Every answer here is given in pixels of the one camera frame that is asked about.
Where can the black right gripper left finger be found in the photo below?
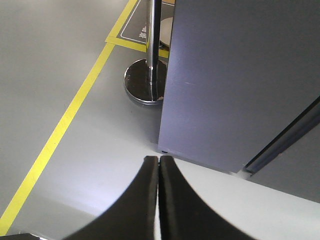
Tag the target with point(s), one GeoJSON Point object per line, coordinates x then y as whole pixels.
{"type": "Point", "coordinates": [132, 215]}

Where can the grey floor sign mat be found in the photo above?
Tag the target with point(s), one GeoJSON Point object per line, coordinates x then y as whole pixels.
{"type": "Point", "coordinates": [135, 26]}

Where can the chrome stanchion post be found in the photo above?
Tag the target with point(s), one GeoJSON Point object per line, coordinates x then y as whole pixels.
{"type": "Point", "coordinates": [145, 79]}

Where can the fridge door with white liner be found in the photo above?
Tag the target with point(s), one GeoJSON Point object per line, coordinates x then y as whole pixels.
{"type": "Point", "coordinates": [239, 72]}

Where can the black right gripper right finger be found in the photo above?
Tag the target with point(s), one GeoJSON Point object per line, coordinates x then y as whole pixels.
{"type": "Point", "coordinates": [183, 214]}

